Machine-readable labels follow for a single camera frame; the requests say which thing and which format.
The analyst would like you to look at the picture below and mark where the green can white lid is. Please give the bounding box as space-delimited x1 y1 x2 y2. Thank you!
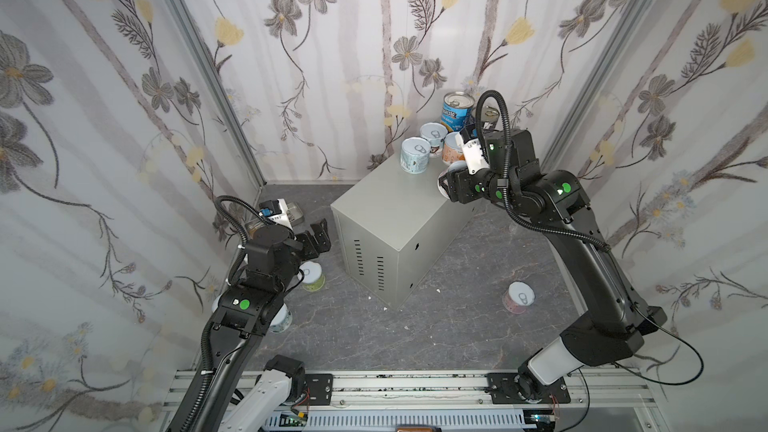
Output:
300 261 326 292

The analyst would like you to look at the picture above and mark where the orange can white lid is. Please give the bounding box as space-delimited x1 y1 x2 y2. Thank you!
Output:
442 132 464 165

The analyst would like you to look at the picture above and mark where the light teal can white lid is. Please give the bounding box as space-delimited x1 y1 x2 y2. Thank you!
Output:
400 137 431 175

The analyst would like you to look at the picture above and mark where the dark navy food can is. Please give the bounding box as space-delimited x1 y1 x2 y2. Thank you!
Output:
481 105 500 131

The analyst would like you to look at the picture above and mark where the blue soup can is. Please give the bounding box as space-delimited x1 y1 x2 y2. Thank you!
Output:
440 91 475 132

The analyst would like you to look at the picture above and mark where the pale pink can white lid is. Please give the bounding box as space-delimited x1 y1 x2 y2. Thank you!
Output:
502 281 535 314

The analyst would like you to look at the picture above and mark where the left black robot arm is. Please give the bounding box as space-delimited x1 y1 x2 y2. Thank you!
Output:
167 195 331 431

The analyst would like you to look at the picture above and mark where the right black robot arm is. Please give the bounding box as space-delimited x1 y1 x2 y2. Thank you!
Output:
438 90 667 403

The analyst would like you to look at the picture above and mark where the metal tray with contents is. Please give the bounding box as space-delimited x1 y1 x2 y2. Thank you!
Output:
245 202 305 240

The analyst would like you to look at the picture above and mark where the teal grey can white lid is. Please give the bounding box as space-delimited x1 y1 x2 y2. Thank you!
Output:
269 305 293 334

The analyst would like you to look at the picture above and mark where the grey metal cabinet box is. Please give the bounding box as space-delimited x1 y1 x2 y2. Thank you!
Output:
331 156 477 308

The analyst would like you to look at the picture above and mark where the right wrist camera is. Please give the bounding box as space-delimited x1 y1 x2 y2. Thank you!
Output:
459 127 489 175

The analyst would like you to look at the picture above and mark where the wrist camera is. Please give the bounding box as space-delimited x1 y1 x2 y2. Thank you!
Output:
258 199 293 230
459 127 489 175

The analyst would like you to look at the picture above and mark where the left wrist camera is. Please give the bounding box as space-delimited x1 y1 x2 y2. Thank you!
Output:
258 199 293 230

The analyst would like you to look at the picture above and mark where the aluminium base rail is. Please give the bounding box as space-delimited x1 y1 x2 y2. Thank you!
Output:
161 368 661 432

